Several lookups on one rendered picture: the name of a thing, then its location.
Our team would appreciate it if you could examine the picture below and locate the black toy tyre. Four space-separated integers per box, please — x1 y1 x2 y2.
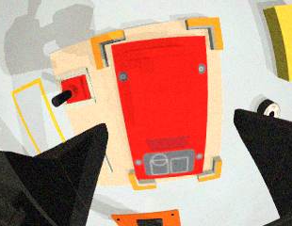
256 99 281 118

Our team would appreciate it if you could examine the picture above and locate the yellow rectangular block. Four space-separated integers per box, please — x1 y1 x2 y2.
263 4 292 82

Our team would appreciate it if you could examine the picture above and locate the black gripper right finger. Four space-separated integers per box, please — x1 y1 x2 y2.
234 108 292 218

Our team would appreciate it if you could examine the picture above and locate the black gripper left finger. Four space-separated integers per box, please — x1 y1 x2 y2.
0 123 108 226

